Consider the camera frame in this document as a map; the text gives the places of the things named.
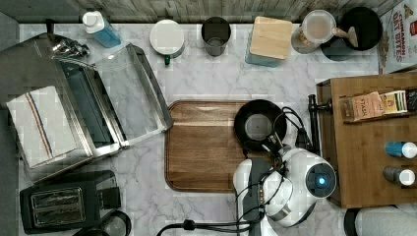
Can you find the dark grey plastic cup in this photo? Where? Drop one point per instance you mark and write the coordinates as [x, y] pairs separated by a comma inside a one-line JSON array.
[[215, 33]]

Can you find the cinnamon oat bites cereal box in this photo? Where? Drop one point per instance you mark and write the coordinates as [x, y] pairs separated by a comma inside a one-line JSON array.
[[397, 48]]

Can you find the green mug with white lid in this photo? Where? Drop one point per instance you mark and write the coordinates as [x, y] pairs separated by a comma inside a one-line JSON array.
[[167, 38]]

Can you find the blue shaker can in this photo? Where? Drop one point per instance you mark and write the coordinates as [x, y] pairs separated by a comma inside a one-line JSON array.
[[401, 149]]

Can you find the black utensil holder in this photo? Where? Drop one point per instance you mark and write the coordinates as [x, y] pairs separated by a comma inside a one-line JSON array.
[[368, 29]]

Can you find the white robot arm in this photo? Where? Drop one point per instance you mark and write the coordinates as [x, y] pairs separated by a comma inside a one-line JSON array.
[[285, 193]]

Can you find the blue liquid soap bottle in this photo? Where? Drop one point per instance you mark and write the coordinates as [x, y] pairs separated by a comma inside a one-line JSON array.
[[100, 29]]

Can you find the black bowl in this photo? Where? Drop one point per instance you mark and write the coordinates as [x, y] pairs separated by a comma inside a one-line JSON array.
[[256, 120]]

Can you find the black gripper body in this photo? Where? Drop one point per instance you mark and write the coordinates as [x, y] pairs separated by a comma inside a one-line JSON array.
[[275, 147]]

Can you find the wooden tea bag tray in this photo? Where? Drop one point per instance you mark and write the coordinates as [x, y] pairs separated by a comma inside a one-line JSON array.
[[377, 106]]

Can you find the white paper towel roll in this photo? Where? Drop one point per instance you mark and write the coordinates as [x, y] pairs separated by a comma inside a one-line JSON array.
[[379, 221]]

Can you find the grey shaker can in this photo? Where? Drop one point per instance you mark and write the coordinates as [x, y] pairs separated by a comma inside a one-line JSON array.
[[405, 177]]

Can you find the stainless toaster oven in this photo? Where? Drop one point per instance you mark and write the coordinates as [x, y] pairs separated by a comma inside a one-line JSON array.
[[111, 104]]

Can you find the glass jar with white lid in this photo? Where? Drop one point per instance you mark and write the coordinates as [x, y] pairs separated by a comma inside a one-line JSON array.
[[315, 30]]

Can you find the striped white folded towel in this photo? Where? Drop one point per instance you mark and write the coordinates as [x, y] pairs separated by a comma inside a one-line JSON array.
[[42, 125]]

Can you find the black two-slot toaster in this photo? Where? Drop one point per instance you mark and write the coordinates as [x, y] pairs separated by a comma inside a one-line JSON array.
[[76, 200]]

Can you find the wooden drawer box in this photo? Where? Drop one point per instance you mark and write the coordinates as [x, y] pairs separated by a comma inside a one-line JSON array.
[[357, 151]]

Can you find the wooden cutting board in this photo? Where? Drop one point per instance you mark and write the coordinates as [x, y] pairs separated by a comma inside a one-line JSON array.
[[202, 151]]

